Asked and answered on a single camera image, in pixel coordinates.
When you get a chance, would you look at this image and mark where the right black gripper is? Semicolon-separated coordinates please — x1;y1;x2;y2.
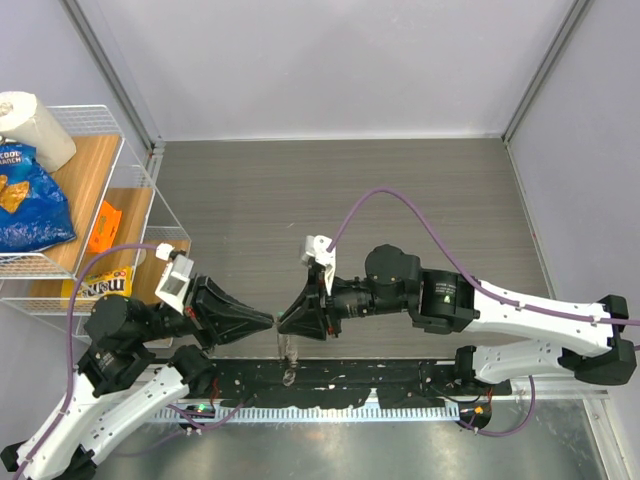
279;265;411;340

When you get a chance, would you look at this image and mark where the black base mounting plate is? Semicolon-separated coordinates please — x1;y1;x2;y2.
209;358;512;410

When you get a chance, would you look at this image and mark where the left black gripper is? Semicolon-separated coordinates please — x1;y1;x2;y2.
136;269;275;350

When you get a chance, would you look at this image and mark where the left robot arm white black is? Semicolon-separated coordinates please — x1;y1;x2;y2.
1;276;273;479

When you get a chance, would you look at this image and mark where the white slotted cable duct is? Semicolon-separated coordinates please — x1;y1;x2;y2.
146;401;460;424

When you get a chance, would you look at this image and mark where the yellow m&m's bag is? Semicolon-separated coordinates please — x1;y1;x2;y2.
74;266;134;311

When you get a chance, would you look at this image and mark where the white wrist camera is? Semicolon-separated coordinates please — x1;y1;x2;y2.
300;235;336;295
155;243;194;314

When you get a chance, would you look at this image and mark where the orange candy packet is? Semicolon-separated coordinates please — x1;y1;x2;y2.
87;200;122;254

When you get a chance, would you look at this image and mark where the white wire shelf rack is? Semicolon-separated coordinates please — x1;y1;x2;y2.
1;105;191;340

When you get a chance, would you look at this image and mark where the paper towel roll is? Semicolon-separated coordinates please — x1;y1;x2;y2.
1;91;77;173

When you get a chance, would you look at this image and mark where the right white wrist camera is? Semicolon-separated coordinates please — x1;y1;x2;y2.
300;235;336;295

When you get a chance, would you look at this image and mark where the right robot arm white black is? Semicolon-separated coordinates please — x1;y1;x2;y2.
278;244;637;394

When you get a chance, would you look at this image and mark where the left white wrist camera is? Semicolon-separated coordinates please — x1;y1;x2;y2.
155;243;194;314

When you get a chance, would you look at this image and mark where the blue chips bag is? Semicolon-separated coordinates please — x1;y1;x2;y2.
1;143;76;253

